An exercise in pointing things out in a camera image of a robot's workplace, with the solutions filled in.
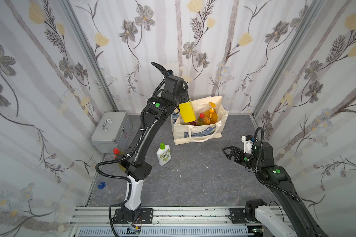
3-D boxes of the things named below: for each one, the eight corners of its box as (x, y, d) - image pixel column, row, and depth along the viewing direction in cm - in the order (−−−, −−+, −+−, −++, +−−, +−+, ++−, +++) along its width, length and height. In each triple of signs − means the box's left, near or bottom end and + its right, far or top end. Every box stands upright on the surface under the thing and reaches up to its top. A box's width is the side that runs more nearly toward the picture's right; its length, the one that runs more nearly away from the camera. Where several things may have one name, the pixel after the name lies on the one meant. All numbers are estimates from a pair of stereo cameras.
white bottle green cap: (159, 164, 94) (155, 149, 80) (165, 155, 98) (163, 139, 84) (165, 167, 93) (162, 153, 79) (171, 158, 97) (169, 142, 83)
